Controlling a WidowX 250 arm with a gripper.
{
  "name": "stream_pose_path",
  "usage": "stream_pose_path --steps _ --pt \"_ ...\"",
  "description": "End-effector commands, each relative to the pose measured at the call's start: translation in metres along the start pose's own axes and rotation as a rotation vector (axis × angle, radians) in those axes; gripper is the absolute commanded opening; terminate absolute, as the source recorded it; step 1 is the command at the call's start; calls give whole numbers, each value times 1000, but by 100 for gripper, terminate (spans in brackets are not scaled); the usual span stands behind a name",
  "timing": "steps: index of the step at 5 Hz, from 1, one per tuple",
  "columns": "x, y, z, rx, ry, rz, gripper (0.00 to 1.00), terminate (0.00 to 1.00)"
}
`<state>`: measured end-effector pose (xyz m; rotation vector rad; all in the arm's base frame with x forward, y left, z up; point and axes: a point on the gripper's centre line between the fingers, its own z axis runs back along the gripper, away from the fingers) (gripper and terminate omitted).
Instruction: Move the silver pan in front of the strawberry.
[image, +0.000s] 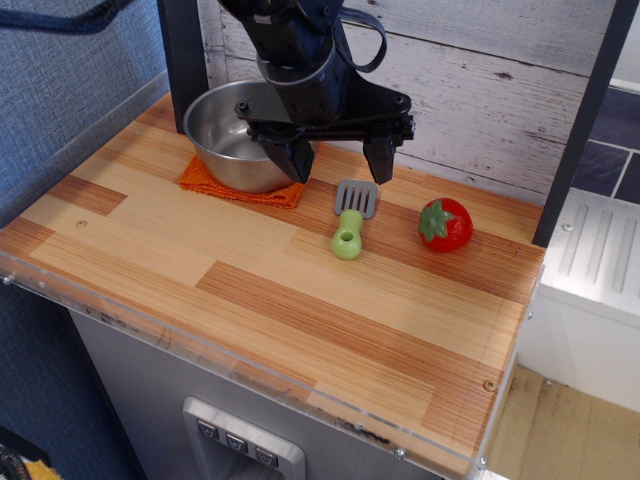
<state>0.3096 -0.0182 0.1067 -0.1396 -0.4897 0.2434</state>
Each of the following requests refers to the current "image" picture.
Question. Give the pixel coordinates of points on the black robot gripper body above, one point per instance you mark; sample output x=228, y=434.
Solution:
x=327, y=99

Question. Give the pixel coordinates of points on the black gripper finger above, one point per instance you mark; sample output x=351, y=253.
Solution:
x=379, y=153
x=295, y=159

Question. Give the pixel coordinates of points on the silver metal pan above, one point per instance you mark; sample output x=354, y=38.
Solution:
x=222, y=141

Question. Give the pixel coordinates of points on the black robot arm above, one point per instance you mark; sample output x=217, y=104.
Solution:
x=296, y=33

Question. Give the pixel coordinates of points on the red toy strawberry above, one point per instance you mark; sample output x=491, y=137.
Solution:
x=445, y=225

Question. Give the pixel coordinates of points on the orange cloth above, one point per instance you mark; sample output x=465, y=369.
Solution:
x=197, y=177

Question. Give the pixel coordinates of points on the white toy sink unit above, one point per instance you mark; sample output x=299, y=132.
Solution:
x=583, y=324

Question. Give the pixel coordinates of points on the grey cabinet with dispenser panel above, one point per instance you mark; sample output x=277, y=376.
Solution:
x=189, y=418

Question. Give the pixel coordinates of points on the green handled grey spatula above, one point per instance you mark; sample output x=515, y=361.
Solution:
x=355, y=202

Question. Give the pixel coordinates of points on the dark left post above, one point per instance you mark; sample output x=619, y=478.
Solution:
x=184, y=54

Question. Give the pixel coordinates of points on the dark post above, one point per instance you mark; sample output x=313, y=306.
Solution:
x=606, y=61
x=184, y=54

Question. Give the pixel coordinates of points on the dark right post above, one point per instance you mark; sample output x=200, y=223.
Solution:
x=606, y=61

